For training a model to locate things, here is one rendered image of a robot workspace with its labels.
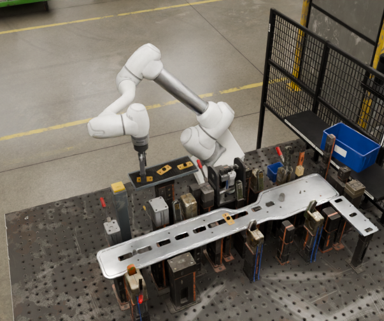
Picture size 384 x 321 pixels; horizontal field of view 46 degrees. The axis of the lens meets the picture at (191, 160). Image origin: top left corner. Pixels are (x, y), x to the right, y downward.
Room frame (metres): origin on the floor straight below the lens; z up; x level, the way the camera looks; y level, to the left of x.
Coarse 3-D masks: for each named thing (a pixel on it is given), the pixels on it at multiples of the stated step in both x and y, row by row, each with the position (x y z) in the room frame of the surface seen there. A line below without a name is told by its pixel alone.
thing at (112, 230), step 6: (108, 222) 1.59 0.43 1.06; (114, 222) 1.59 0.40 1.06; (108, 228) 1.55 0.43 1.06; (114, 228) 1.55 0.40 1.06; (108, 234) 1.51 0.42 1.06; (114, 234) 1.52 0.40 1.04; (120, 234) 1.54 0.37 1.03; (108, 240) 1.53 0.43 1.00; (114, 240) 1.52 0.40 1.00; (120, 240) 1.53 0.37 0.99; (120, 258) 1.54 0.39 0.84
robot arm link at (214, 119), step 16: (144, 48) 2.38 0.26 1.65; (128, 64) 2.34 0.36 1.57; (144, 64) 2.32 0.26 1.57; (160, 64) 2.37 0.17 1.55; (160, 80) 2.34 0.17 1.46; (176, 80) 2.38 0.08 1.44; (176, 96) 2.34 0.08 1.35; (192, 96) 2.36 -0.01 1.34; (208, 112) 2.33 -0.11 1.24; (224, 112) 2.35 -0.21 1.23; (208, 128) 2.31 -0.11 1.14; (224, 128) 2.32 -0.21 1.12
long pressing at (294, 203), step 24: (264, 192) 1.86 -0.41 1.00; (288, 192) 1.86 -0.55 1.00; (312, 192) 1.85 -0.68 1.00; (336, 192) 1.85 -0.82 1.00; (216, 216) 1.68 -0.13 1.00; (264, 216) 1.68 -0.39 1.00; (288, 216) 1.68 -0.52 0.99; (144, 240) 1.52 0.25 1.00; (192, 240) 1.51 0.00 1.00; (120, 264) 1.37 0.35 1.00; (144, 264) 1.37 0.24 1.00
